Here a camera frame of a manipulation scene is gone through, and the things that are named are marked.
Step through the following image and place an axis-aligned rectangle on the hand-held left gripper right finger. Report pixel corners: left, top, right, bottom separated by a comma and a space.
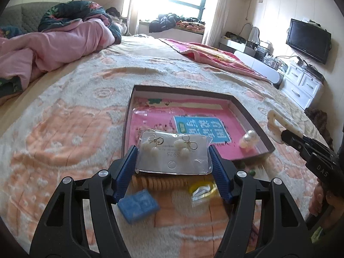
208, 145, 316, 258

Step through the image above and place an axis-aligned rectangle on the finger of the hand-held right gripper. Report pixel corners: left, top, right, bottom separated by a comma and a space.
289, 141, 313, 158
281, 129, 313, 147

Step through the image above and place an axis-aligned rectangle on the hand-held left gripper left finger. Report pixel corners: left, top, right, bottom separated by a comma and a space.
29, 145, 139, 258

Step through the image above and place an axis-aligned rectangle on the white chain hair clip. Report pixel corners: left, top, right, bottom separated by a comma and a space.
267, 109, 303, 143

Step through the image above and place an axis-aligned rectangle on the yellow hair clip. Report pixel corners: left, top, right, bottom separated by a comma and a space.
188, 182, 219, 207

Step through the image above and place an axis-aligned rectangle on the orange comb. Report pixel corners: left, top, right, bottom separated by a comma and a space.
132, 176, 189, 190

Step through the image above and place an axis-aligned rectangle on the small blue box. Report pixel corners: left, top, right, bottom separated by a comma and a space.
117, 189, 160, 224

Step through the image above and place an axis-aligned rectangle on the pearl bow earrings card packet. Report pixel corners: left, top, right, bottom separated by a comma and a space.
134, 130, 214, 176

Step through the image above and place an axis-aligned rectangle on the cardboard box with pink lining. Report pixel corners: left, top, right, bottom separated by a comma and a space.
121, 84, 276, 165

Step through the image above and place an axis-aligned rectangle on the person's right hand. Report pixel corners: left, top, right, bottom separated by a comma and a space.
309, 180, 328, 216

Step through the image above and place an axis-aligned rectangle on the brown cloth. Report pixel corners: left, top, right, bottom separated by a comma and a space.
304, 107, 335, 151

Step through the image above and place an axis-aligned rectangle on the large pearl hair accessory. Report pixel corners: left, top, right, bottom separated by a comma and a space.
239, 130, 259, 149

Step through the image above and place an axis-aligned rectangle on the white drawer cabinet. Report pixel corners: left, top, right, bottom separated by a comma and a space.
278, 60, 324, 109

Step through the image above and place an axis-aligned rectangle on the clear plastic bag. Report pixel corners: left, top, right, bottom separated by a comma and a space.
132, 107, 175, 132

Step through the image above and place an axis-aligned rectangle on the black set-top box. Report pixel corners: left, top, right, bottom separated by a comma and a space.
302, 64, 324, 78

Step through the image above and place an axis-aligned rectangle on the white bench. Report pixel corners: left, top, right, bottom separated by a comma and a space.
233, 50, 284, 88

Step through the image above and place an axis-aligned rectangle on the black television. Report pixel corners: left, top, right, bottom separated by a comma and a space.
286, 18, 332, 65

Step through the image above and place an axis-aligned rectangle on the cluttered white desk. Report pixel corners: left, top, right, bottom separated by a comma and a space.
219, 31, 272, 55

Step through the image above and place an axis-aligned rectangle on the pink printed blanket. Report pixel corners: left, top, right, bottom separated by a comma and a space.
158, 38, 275, 81

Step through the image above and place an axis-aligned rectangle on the cream curtain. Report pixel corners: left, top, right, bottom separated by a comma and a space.
201, 0, 237, 50

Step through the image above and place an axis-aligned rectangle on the pink quilt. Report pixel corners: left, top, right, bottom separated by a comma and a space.
0, 16, 121, 89

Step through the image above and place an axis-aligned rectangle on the patterned windowsill cloth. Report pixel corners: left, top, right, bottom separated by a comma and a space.
176, 20, 206, 31

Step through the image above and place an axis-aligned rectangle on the dark clothes pile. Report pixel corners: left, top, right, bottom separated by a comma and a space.
149, 13, 179, 33

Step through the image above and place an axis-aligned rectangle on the sheer white curtain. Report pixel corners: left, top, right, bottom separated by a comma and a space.
122, 0, 141, 37

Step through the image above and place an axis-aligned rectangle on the dark floral quilt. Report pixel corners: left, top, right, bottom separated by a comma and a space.
38, 1, 123, 43

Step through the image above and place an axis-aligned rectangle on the green quilted sofa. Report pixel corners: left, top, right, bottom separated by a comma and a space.
0, 2, 62, 37

